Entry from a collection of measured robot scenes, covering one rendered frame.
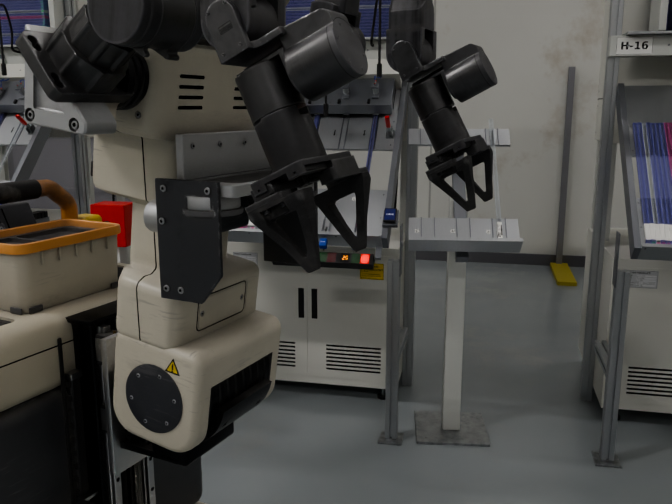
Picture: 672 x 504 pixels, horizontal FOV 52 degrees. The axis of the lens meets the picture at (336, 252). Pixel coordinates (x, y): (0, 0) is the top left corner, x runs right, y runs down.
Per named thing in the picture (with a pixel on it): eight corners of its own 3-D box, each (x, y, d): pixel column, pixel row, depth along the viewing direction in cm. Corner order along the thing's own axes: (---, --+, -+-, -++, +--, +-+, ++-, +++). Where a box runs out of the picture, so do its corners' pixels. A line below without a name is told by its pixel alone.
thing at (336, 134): (394, 158, 247) (393, 148, 243) (221, 155, 261) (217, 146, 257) (403, 91, 264) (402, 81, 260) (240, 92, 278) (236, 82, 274)
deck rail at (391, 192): (388, 248, 228) (387, 238, 223) (382, 248, 228) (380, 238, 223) (408, 91, 264) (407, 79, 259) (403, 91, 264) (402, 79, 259)
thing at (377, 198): (382, 240, 227) (381, 235, 224) (195, 233, 240) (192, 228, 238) (388, 194, 236) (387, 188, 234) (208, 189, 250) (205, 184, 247)
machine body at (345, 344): (395, 405, 268) (398, 249, 255) (225, 389, 282) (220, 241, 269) (413, 349, 330) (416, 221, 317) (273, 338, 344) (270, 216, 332)
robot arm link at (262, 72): (252, 75, 72) (220, 73, 67) (304, 44, 69) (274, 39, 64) (277, 135, 73) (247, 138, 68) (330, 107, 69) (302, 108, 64)
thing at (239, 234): (382, 248, 228) (380, 236, 222) (196, 240, 242) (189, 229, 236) (383, 245, 229) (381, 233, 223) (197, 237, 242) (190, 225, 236)
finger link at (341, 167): (396, 235, 73) (363, 153, 73) (366, 249, 67) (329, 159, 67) (345, 255, 77) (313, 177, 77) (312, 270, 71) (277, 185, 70)
